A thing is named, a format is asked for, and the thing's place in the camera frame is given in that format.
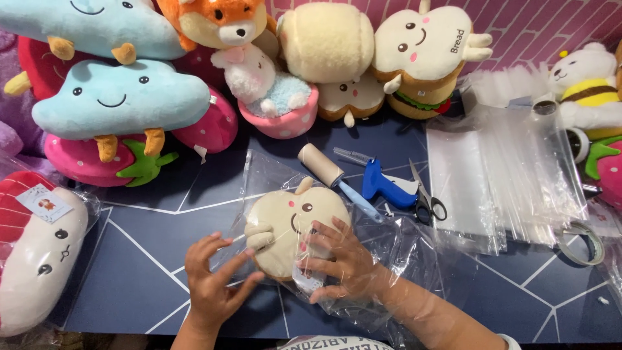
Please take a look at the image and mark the cream toast plush toy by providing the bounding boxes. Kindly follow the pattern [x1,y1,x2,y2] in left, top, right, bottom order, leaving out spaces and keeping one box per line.
[244,176,351,283]

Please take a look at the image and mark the black handled scissors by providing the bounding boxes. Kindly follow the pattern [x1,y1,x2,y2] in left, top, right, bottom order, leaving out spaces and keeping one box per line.
[408,158,448,226]

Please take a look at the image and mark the blue cloud plush toy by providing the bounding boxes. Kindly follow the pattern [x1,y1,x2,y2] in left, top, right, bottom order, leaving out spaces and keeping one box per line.
[31,59,213,164]
[0,0,188,66]

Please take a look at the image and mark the white bear bee plush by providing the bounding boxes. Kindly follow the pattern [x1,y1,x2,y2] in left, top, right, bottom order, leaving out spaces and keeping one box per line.
[548,42,622,141]

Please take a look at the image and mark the small brown crust toast plush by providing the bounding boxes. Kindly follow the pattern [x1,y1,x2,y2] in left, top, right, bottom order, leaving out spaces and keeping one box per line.
[317,73,386,129]

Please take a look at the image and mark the clear tape roll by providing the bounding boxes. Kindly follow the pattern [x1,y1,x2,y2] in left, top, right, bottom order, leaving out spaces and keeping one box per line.
[555,221,606,267]

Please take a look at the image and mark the lint roller with blue handle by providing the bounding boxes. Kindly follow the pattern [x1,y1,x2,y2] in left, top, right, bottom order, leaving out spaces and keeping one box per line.
[297,143,385,222]

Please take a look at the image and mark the purple plush toy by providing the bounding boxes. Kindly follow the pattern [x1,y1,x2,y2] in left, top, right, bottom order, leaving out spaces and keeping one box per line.
[0,29,54,173]

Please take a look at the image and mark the cream bread roll plush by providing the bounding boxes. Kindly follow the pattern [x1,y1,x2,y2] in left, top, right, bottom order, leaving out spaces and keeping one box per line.
[276,2,376,85]

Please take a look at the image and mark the clear plastic bag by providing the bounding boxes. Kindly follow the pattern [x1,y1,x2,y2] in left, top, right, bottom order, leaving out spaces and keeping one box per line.
[214,148,440,337]

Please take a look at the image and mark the person's right hand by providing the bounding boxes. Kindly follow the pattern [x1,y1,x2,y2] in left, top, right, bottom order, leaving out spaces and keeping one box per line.
[296,216,390,305]

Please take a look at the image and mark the burger plush toy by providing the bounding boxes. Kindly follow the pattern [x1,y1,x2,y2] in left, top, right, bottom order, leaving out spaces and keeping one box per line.
[386,73,461,120]

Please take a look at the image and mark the white paper tag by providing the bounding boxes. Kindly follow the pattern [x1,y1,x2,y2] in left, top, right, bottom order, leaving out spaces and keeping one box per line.
[292,262,327,295]

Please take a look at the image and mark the small tape roll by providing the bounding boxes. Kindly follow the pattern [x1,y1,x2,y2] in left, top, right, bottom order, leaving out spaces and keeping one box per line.
[532,99,559,116]

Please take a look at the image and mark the dark pink strawberry plush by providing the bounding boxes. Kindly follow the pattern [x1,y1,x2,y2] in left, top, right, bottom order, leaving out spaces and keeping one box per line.
[172,45,229,89]

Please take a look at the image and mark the red and white sushi plush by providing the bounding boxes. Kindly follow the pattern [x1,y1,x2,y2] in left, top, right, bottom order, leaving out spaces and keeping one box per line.
[0,170,90,338]

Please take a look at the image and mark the orange fox plush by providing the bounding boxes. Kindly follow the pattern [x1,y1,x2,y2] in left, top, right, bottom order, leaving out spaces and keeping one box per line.
[155,0,279,52]

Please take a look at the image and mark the red plush toy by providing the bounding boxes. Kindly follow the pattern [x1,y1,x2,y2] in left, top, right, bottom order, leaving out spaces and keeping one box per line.
[4,36,100,101]

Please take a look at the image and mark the person's left hand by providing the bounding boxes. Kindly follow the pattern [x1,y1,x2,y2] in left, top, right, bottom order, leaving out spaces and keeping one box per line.
[184,232,266,325]

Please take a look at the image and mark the person's printed shirt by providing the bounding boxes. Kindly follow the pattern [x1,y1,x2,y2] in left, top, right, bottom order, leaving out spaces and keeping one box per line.
[277,335,395,350]

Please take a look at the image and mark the black and white tape roll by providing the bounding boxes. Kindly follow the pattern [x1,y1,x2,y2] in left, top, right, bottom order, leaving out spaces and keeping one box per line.
[565,127,592,164]

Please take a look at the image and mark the large white bread plush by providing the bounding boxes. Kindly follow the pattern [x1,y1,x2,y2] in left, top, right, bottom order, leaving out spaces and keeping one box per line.
[372,0,494,84]

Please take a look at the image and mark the stack of clear plastic bags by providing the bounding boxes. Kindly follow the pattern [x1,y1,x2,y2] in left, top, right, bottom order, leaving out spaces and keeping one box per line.
[426,103,590,256]

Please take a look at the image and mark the blue tagging gun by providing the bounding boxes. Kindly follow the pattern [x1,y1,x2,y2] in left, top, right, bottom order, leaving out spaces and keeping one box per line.
[333,147,420,211]

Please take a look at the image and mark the clear bag with card label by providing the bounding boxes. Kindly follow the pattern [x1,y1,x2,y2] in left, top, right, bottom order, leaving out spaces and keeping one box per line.
[0,155,104,342]

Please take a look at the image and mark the bunny in pink cup plush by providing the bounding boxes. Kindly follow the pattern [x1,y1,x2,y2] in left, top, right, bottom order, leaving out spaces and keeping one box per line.
[210,43,320,141]

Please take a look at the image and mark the pink strawberry plush toy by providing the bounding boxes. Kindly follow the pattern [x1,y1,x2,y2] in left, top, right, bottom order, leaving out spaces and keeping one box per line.
[584,136,622,211]
[170,85,239,156]
[44,133,180,188]

